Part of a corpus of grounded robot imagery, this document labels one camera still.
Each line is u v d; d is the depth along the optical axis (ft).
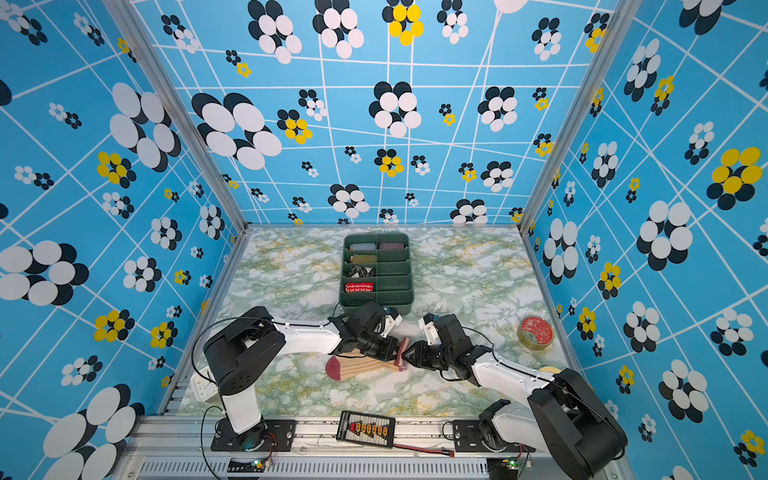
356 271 3.24
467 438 2.37
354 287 3.15
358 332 2.37
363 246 3.46
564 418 1.36
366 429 2.42
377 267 3.30
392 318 2.71
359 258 3.34
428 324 2.64
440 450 2.36
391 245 3.55
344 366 2.76
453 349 2.23
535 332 2.86
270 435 2.37
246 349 1.69
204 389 2.60
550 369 2.76
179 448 2.47
